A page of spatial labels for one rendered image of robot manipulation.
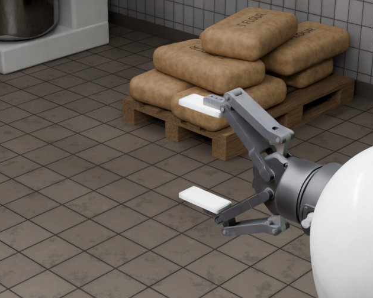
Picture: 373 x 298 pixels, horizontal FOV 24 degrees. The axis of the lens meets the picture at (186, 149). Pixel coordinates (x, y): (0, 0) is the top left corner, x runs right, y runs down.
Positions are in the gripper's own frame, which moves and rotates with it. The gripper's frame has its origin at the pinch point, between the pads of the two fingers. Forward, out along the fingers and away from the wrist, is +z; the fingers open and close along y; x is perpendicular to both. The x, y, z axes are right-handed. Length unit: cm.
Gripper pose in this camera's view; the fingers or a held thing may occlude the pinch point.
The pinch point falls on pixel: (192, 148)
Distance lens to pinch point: 114.3
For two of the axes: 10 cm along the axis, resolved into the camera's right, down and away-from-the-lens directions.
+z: -7.3, -2.9, 6.2
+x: 6.8, -3.1, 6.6
